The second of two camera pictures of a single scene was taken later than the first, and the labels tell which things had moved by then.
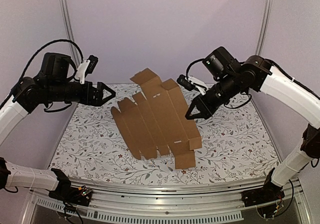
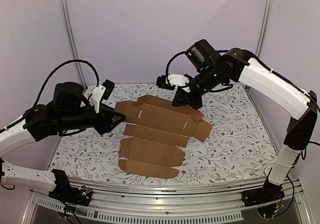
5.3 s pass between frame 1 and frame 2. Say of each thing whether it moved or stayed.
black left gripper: moved
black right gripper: moved
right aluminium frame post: stayed
